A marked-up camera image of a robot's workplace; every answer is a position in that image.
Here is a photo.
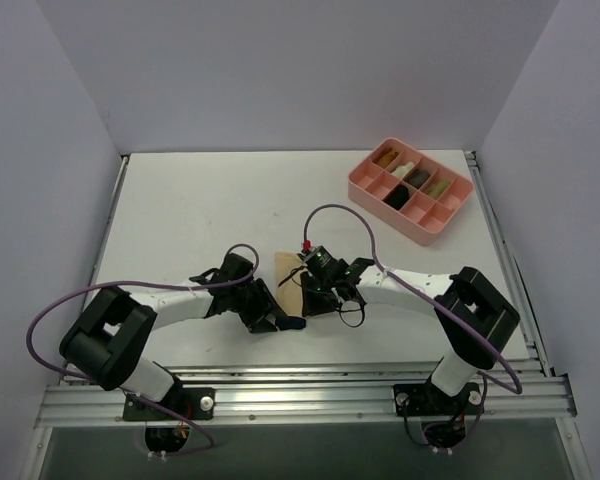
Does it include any white rolled cloth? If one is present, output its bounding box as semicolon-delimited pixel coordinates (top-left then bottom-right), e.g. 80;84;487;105
391;162;415;180

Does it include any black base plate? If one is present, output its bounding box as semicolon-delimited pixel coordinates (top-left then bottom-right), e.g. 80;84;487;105
122;387;216;422
392;382;481;417

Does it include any purple cable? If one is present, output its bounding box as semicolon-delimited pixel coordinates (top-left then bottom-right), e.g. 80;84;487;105
25;243;260;457
302;203;524;451

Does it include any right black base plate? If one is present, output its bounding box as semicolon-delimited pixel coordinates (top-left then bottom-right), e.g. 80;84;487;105
392;382;481;417

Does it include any pink compartment organizer box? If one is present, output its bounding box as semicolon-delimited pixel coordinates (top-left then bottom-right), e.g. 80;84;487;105
348;138;474;246

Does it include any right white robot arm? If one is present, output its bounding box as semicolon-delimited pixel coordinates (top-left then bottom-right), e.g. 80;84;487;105
299;246;520;413

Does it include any black rolled cloth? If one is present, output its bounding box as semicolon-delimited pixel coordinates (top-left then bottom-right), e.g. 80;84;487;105
383;184;410;210

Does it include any thin black wire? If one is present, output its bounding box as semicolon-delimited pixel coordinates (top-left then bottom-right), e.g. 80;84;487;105
337;294;369;330

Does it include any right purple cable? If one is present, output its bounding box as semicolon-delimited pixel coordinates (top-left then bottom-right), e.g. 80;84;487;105
302;203;524;451

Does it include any orange rolled cloth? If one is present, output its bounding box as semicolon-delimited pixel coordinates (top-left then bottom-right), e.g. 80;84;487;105
373;148;400;169

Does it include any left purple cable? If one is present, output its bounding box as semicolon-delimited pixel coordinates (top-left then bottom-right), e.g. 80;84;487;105
25;243;260;457

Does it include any dark grey rolled cloth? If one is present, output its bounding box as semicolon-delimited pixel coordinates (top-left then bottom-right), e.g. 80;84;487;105
406;169;431;189

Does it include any beige underwear with navy trim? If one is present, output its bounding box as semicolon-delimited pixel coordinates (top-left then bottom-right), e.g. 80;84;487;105
274;251;304;317

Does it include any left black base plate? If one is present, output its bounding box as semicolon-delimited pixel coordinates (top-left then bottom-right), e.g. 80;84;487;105
122;387;216;422

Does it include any olive rolled cloth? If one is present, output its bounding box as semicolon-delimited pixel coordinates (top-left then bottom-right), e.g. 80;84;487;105
423;180;452;200

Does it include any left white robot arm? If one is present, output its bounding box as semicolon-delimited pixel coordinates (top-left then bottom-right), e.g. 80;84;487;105
59;252;306;419

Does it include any aluminium rail frame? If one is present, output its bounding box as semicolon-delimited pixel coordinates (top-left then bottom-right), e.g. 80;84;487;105
40;150;587;479

